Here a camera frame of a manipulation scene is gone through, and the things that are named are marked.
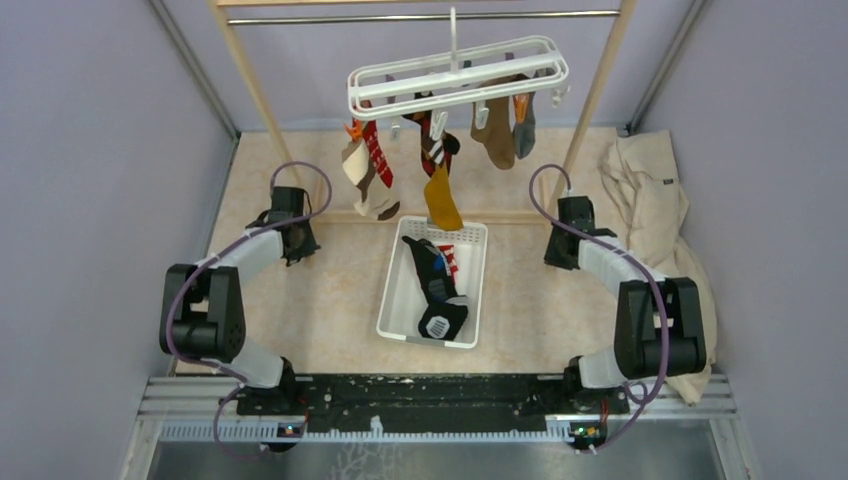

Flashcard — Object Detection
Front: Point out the wooden rack frame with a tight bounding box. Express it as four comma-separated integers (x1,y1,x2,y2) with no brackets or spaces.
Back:
208,0,639,227

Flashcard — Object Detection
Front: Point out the grey sock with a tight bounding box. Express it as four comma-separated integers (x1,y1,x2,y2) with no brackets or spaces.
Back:
512,93,536,159

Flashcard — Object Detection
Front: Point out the tan brown sock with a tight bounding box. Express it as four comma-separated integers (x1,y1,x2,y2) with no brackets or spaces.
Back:
470,95,516,170

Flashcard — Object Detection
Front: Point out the mustard striped sock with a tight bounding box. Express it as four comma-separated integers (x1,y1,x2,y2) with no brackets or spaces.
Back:
423,158,463,231

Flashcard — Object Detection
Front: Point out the red character sock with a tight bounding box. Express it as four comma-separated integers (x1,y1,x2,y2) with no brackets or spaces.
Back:
437,244,459,280

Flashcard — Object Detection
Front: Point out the beige cloth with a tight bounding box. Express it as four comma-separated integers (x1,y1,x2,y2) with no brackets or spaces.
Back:
599,130,718,405

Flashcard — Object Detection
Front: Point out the metal hanging rod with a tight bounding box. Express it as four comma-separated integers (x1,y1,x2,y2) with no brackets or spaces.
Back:
226,10,621,26

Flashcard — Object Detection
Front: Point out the beige brown sock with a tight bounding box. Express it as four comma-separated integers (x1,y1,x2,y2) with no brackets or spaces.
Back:
341,140,401,221

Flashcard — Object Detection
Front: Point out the white plastic basket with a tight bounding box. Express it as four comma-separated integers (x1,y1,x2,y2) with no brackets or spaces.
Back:
376,216,488,349

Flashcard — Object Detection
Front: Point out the white clip hanger frame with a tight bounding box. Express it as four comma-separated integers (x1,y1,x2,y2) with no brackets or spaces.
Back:
346,9,570,120

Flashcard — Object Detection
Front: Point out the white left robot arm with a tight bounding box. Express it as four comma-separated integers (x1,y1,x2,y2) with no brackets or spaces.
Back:
159,187,320,414

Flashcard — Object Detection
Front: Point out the black blue sock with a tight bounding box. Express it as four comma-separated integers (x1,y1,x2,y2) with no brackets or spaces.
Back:
401,235,469,341

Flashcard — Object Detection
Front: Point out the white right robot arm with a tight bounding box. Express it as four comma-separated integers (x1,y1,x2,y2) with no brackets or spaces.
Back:
544,196,707,412

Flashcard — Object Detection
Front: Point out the red white patterned sock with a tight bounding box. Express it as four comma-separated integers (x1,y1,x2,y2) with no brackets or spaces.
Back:
362,121,394,189

